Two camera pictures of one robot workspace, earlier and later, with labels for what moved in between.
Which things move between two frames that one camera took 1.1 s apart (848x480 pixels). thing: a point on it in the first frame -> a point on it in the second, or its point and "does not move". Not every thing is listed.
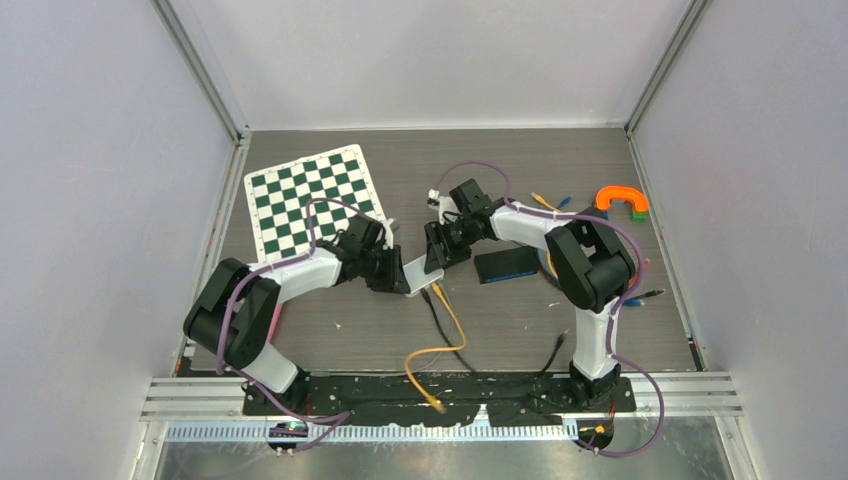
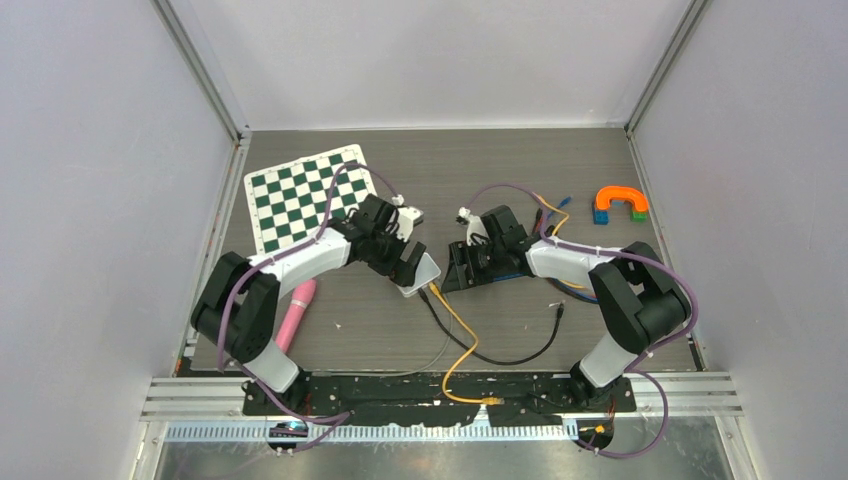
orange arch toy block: (605, 195) does not move
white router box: (416, 276) does not move
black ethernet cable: (461, 354) -> (495, 361)
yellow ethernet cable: (429, 399) -> (491, 401)
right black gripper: (436, 234) -> (457, 278)
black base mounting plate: (436, 400) does not move
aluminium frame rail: (686, 396) does not move
